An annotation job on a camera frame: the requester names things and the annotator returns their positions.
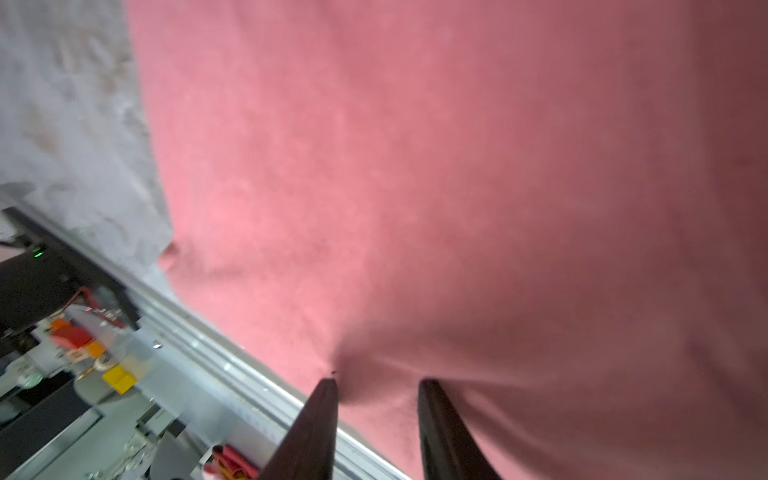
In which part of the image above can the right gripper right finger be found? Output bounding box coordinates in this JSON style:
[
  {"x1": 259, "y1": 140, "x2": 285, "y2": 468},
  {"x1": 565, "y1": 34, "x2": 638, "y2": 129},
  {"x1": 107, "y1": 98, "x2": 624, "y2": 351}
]
[{"x1": 418, "y1": 379, "x2": 501, "y2": 480}]

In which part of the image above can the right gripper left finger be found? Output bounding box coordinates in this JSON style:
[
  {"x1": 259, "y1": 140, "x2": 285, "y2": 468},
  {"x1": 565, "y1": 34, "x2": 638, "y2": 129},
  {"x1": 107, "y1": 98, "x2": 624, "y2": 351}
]
[{"x1": 258, "y1": 378, "x2": 339, "y2": 480}]

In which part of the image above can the pink t-shirt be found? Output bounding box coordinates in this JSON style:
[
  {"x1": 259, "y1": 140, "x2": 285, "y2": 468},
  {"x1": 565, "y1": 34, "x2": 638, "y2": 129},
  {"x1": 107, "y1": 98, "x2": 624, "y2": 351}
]
[{"x1": 125, "y1": 1, "x2": 767, "y2": 479}]

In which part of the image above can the aluminium rail frame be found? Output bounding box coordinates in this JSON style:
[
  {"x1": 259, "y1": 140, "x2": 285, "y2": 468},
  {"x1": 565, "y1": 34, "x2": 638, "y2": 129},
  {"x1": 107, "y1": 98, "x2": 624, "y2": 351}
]
[{"x1": 0, "y1": 191, "x2": 415, "y2": 480}]

